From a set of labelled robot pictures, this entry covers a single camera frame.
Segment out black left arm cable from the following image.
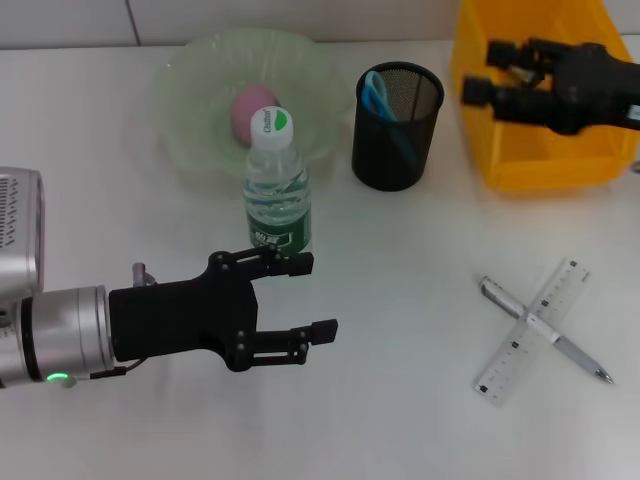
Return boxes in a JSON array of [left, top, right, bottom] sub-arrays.
[[88, 357, 147, 380]]

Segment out silver pen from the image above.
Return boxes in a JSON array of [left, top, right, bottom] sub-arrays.
[[478, 274, 615, 386]]

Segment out transparent plastic ruler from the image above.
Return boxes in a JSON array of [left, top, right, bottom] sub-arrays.
[[472, 257, 591, 407]]

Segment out pink toy peach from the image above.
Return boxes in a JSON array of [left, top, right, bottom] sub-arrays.
[[229, 83, 279, 146]]

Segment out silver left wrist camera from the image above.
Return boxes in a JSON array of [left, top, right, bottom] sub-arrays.
[[0, 167, 46, 301]]

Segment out black mesh pen holder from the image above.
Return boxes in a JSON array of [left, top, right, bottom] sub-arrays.
[[351, 60, 446, 193]]

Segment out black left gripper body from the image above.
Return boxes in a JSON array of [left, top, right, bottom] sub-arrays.
[[107, 252, 260, 373]]

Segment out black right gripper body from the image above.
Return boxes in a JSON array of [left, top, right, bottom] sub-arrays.
[[548, 42, 640, 136]]

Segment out yellow plastic bin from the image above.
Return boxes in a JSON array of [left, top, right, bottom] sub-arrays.
[[449, 0, 640, 194]]

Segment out blue scissors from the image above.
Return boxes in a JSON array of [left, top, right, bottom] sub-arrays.
[[360, 69, 420, 169]]

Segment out water bottle green label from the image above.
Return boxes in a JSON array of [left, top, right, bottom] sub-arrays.
[[243, 107, 314, 256]]

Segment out green glass fruit plate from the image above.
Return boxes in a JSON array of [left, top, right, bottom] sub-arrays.
[[149, 27, 354, 199]]

